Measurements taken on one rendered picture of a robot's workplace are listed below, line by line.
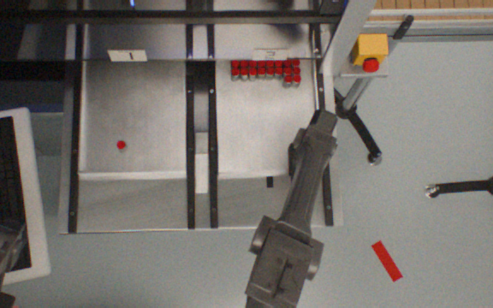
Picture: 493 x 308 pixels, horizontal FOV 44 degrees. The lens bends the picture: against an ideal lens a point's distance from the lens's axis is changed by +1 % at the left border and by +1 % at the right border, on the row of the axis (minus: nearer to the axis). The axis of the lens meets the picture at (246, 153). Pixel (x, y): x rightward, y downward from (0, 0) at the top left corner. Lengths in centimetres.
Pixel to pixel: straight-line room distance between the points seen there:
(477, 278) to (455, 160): 47
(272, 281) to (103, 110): 84
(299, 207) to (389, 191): 151
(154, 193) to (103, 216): 13
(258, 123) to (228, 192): 19
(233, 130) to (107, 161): 33
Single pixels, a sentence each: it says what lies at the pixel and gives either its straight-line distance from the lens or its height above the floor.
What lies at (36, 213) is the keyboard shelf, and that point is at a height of 80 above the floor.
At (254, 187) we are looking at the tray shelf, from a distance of 154.
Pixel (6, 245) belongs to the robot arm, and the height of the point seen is 138.
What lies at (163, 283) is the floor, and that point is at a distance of 239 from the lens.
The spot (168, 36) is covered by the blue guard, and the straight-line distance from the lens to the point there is 140.
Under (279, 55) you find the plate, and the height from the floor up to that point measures 102.
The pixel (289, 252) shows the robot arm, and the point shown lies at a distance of 95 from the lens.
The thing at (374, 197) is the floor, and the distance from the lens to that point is 251.
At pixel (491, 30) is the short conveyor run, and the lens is 180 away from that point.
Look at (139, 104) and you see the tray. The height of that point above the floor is 88.
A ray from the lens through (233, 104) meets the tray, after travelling 159.
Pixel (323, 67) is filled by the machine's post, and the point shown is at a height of 94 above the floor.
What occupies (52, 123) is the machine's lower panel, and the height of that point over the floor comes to 50.
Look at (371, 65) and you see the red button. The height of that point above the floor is 101.
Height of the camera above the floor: 238
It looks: 75 degrees down
